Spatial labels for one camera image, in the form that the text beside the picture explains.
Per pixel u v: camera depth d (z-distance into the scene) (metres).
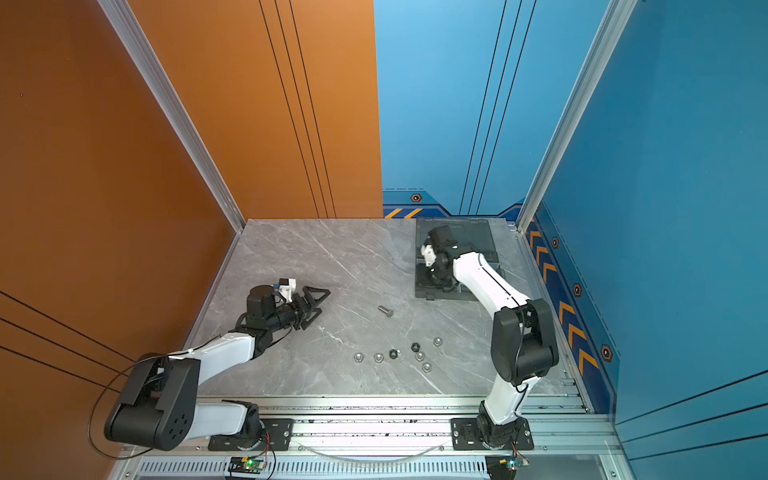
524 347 0.48
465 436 0.72
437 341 0.89
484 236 1.17
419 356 0.85
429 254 0.83
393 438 0.76
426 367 0.84
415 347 0.88
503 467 0.71
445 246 0.71
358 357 0.85
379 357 0.85
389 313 0.94
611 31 0.72
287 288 0.83
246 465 0.71
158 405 0.43
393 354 0.87
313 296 0.80
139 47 0.74
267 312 0.70
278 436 0.74
